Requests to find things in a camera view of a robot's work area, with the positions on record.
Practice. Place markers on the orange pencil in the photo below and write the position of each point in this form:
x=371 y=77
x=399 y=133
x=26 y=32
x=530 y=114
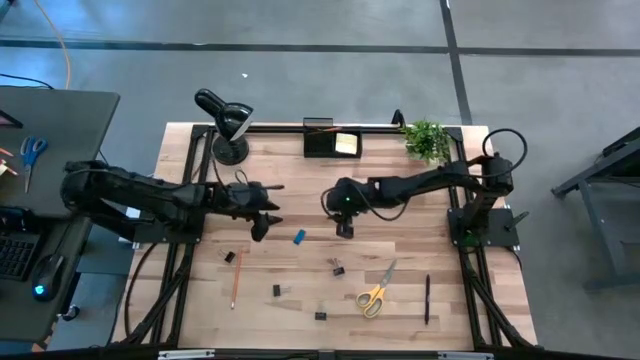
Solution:
x=330 y=130
x=236 y=280

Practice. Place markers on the black binder clip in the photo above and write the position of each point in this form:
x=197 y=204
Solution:
x=320 y=316
x=339 y=271
x=276 y=290
x=230 y=257

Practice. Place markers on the black computer mouse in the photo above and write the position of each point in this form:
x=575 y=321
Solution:
x=47 y=275

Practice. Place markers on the black camera bracket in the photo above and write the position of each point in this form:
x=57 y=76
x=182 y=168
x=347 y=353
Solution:
x=398 y=119

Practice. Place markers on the yellow sticky note pad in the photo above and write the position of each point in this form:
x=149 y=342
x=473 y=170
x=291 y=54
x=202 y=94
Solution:
x=346 y=144

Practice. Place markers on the black castor wheel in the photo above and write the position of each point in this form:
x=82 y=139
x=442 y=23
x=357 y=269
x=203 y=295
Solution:
x=71 y=313

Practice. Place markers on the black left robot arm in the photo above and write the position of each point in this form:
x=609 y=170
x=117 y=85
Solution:
x=140 y=192

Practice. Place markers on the green plant in white pot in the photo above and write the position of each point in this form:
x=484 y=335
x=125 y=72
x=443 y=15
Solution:
x=425 y=142

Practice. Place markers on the silver frame bracket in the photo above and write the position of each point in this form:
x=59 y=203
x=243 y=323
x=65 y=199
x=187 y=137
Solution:
x=465 y=355
x=185 y=354

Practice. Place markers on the black keyboard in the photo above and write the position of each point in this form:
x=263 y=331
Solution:
x=15 y=255

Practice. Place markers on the black pen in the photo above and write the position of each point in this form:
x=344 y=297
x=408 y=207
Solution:
x=427 y=300

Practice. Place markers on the black desk lamp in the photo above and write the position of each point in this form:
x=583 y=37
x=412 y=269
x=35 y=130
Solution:
x=230 y=150

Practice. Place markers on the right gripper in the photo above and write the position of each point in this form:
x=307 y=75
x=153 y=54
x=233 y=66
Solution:
x=350 y=197

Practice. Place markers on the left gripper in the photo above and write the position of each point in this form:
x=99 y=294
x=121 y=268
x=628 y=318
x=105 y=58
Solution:
x=240 y=197

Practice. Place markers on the blue eraser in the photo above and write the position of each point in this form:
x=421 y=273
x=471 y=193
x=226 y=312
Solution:
x=299 y=237

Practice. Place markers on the black mesh desk organizer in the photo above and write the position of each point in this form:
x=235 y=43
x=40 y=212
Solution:
x=320 y=147

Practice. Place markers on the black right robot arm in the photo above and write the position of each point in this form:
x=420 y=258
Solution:
x=425 y=182

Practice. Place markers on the dark grey side desk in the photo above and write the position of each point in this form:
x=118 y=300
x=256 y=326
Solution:
x=75 y=150

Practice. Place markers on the black metal stand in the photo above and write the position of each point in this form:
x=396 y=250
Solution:
x=602 y=235

